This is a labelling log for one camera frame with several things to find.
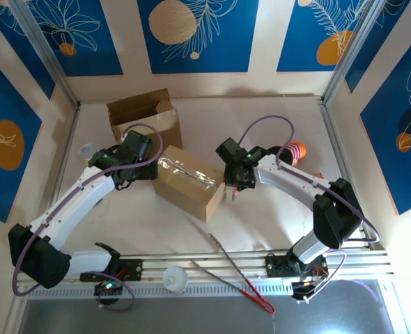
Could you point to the brown taped cardboard box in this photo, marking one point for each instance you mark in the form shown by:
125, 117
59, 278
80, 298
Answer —
132, 111
184, 195

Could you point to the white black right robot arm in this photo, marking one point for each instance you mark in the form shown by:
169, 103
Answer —
296, 181

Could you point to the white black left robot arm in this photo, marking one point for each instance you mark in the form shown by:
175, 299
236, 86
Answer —
76, 198

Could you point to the small printed yellow can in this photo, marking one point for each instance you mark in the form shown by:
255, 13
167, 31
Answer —
86, 150

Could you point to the orange striped cup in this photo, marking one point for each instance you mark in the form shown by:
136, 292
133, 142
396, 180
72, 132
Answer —
297, 149

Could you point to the orange snack bag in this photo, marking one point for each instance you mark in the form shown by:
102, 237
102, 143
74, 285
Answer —
318, 175

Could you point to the white lidded cup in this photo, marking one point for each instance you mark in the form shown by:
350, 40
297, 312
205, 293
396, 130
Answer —
174, 278

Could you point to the grey metal panel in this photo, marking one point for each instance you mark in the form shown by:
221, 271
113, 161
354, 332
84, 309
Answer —
191, 320

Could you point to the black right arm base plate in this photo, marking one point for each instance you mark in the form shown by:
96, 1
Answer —
273, 268

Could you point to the aluminium table edge rail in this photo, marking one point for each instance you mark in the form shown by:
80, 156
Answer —
153, 264

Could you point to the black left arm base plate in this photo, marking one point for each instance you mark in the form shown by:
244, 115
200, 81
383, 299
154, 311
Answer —
134, 269

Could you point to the blue floral wall panel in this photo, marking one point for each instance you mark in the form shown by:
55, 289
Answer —
3, 184
219, 41
303, 35
376, 52
383, 156
21, 59
87, 52

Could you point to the aluminium frame post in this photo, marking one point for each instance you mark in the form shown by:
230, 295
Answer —
47, 52
351, 52

